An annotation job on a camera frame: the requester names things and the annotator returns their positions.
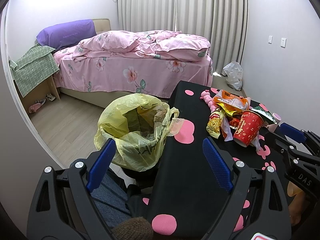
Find gold noodle snack bag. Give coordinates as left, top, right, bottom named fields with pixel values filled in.
left=206, top=107, right=225, bottom=139

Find red paper cup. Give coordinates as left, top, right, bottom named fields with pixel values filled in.
left=233, top=111, right=264, bottom=147

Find orange snack bag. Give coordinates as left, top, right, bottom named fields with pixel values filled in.
left=213, top=90, right=251, bottom=117

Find yellow trash bag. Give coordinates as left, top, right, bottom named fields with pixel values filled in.
left=94, top=93, right=185, bottom=172

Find person right hand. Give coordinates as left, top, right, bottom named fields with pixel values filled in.
left=287, top=181, right=305, bottom=226

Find pink cylindrical cup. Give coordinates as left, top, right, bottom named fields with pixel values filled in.
left=267, top=113, right=281, bottom=132

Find blue jeans leg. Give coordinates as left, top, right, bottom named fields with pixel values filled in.
left=91, top=168, right=132, bottom=228

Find black table cloth pink spots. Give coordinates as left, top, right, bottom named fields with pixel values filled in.
left=128, top=81, right=291, bottom=239

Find pink caterpillar toy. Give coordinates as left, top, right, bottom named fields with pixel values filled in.
left=200, top=90, right=218, bottom=113

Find sneaker under nightstand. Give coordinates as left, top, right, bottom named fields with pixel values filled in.
left=46, top=93, right=56, bottom=102

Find pink slipper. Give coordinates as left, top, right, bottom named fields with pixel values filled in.
left=28, top=102, right=43, bottom=114

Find white plastic bag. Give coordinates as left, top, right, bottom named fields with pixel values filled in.
left=222, top=61, right=243, bottom=91

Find wooden nightstand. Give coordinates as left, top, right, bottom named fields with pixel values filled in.
left=14, top=76, right=60, bottom=115

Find pink floral bed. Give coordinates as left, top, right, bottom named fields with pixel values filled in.
left=54, top=30, right=213, bottom=99

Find green checkered cloth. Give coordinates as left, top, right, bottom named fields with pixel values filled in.
left=9, top=43, right=59, bottom=97

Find purple pillow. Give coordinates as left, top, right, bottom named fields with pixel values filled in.
left=36, top=20, right=97, bottom=50

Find beige headboard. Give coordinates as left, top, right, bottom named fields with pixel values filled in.
left=93, top=18, right=112, bottom=34

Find beige curtain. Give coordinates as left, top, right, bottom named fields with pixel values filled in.
left=117, top=0, right=248, bottom=73

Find white wall socket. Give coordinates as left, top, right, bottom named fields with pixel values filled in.
left=280, top=38, right=287, bottom=48

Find white wall switch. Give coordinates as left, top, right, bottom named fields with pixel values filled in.
left=268, top=35, right=273, bottom=44

